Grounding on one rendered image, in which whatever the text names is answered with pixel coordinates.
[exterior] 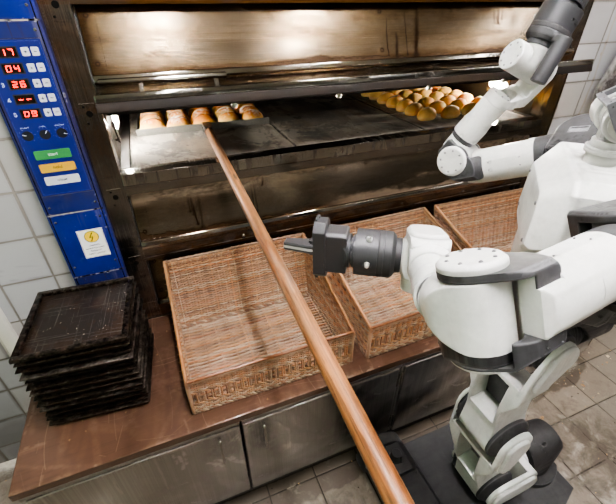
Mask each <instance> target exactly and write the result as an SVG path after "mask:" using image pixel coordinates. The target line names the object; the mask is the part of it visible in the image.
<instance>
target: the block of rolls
mask: <svg viewBox="0 0 616 504"><path fill-rule="evenodd" d="M361 96H362V97H369V99H370V100H377V102H378V104H386V106H387V107H388V108H395V109H396V111H398V112H405V115H407V116H417V119H418V120H420V121H431V120H434V119H435V118H436V114H439V113H441V117H442V118H444V119H453V118H457V117H458V116H459V115H460V111H461V114H462V115H466V114H468V113H469V112H470V111H471V110H472V109H473V108H474V107H475V105H476V104H477V103H478V102H479V101H480V100H481V99H482V96H477V97H475V98H473V95H472V94H470V93H466V92H465V93H462V91H460V90H453V91H452V90H451V88H449V87H446V86H444V87H441V86H438V87H432V89H431V90H427V89H426V88H416V89H404V90H393V91H382V92H371V93H361Z"/></svg>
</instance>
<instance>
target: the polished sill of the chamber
mask: <svg viewBox="0 0 616 504"><path fill-rule="evenodd" d="M541 120H542V119H541V118H538V117H535V116H525V117H517V118H509V119H502V120H496V121H495V123H494V124H493V125H492V126H491V127H490V128H489V130H488V131H487V133H486V134H485V135H488V134H495V133H502V132H509V131H515V130H522V129H529V128H536V127H539V126H540V123H541ZM454 130H455V126H448V127H440V128H433V129H425V130H417V131H410V132H402V133H394V134H387V135H379V136H371V137H364V138H356V139H348V140H341V141H333V142H325V143H318V144H310V145H303V146H295V147H287V148H280V149H272V150H264V151H257V152H249V153H241V154H234V155H226V156H227V158H228V159H229V161H230V163H231V165H232V167H233V169H234V171H238V170H245V169H252V168H259V167H266V166H273V165H280V164H287V163H294V162H301V161H308V160H315V159H321V158H328V157H335V156H342V155H349V154H356V153H363V152H370V151H377V150H384V149H391V148H398V147H405V146H412V145H418V144H425V143H432V142H439V141H446V140H447V139H448V138H449V136H450V135H451V134H452V132H453V131H454ZM218 173H225V172H224V170H223V168H222V166H221V164H220V162H219V160H218V158H217V157H211V158H203V159H195V160H188V161H180V162H172V163H165V164H157V165H149V166H142V167H134V168H126V169H121V179H122V182H123V185H124V187H128V186H134V185H141V184H148V183H155V182H162V181H169V180H176V179H183V178H190V177H197V176H204V175H211V174H218Z"/></svg>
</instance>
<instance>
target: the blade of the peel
mask: <svg viewBox="0 0 616 504"><path fill-rule="evenodd" d="M260 112H261V111H260ZM161 113H162V114H163V116H164V119H163V120H164V124H165V126H166V127H158V128H148V129H140V114H137V121H136V129H135V130H136V134H137V137H141V136H151V135H161V134H171V133H181V132H191V131H201V130H203V129H202V123H201V124H190V125H180V126H169V127H167V122H166V118H165V113H166V112H161ZM261 113H262V112H261ZM262 115H263V118H254V119H243V120H232V121H222V122H218V120H216V118H215V116H213V117H214V118H215V120H216V122H211V123H210V124H211V125H212V127H213V129H221V128H231V127H241V126H251V125H261V124H270V121H269V117H268V116H267V115H265V114H264V113H262Z"/></svg>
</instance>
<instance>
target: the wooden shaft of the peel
mask: <svg viewBox="0 0 616 504"><path fill-rule="evenodd" d="M205 133H206V135H207V137H208V139H209V141H210V143H211V145H212V147H213V149H214V151H215V153H216V156H217V158H218V160H219V162H220V164H221V166H222V168H223V170H224V172H225V174H226V176H227V178H228V181H229V183H230V185H231V187H232V189H233V191H234V193H235V195H236V197H237V199H238V201H239V203H240V205H241V208H242V210H243V212H244V214H245V216H246V218H247V220H248V222H249V224H250V226H251V228H252V230H253V232H254V235H255V237H256V239H257V241H258V243H259V245H260V247H261V249H262V251H263V253H264V255H265V257H266V259H267V262H268V264H269V266H270V268H271V270H272V272H273V274H274V276H275V278H276V280H277V282H278V284H279V287H280V289H281V291H282V293H283V295H284V297H285V299H286V301H287V303H288V305H289V307H290V309H291V311H292V314H293V316H294V318H295V320H296V322H297V324H298V326H299V328H300V330H301V332H302V334H303V336H304V338H305V341H306V343H307V345H308V347H309V349H310V351H311V353H312V355H313V357H314V359H315V361H316V363H317V365H318V368H319V370H320V372H321V374H322V376H323V378H324V380H325V382H326V384H327V386H328V388H329V390H330V392H331V395H332V397H333V399H334V401H335V403H336V405H337V407H338V409H339V411H340V413H341V415H342V417H343V420H344V422H345V424H346V426H347V428H348V430H349V432H350V434H351V436H352V438H353V440H354V442H355V444H356V447H357V449H358V451H359V453H360V455H361V457H362V459H363V461H364V463H365V465H366V467H367V469H368V471H369V474H370V476H371V478H372V480H373V482H374V484H375V486H376V488H377V490H378V492H379V494H380V496H381V498H382V501H383V503H384V504H415V503H414V501H413V499H412V497H411V495H410V494H409V492H408V490H407V488H406V486H405V484H404V483H403V481H402V479H401V477H400V475H399V473H398V471H397V470H396V468H395V466H394V464H393V462H392V460H391V459H390V457H389V455H388V453H387V451H386V449H385V447H384V446H383V444H382V442H381V440H380V438H379V436H378V435H377V433H376V431H375V429H374V427H373V425H372V423H371V422H370V420H369V418H368V416H367V414H366V412H365V411H364V409H363V407H362V405H361V403H360V401H359V399H358V398H357V396H356V394H355V392H354V390H353V388H352V387H351V385H350V383H349V381H348V379H347V377H346V375H345V374H344V372H343V370H342V368H341V366H340V364H339V363H338V361H337V359H336V357H335V355H334V353H333V351H332V350H331V348H330V346H329V344H328V342H327V340H326V339H325V337H324V335H323V333H322V331H321V329H320V327H319V326H318V324H317V322H316V320H315V318H314V316H313V315H312V313H311V311H310V309H309V307H308V305H307V303H306V302H305V300H304V298H303V296H302V294H301V292H300V291H299V289H298V287H297V285H296V283H295V281H294V279H293V278H292V276H291V274H290V272H289V270H288V268H287V267H286V265H285V263H284V261H283V259H282V257H281V255H280V254H279V252H278V250H277V248H276V246H275V244H274V243H273V241H272V239H271V237H270V235H269V233H268V231H267V230H266V228H265V226H264V224H263V222H262V220H261V219H260V217H259V215H258V213H257V211H256V209H255V207H254V206H253V204H252V202H251V200H250V198H249V196H248V195H247V193H246V191H245V189H244V187H243V185H242V183H241V182H240V180H239V178H238V176H237V174H236V172H235V171H234V169H233V167H232V165H231V163H230V161H229V159H228V158H227V156H226V154H225V152H224V150H223V148H222V147H221V145H220V143H219V141H218V139H217V137H216V135H215V134H214V132H213V130H212V129H211V128H207V129H206V131H205Z"/></svg>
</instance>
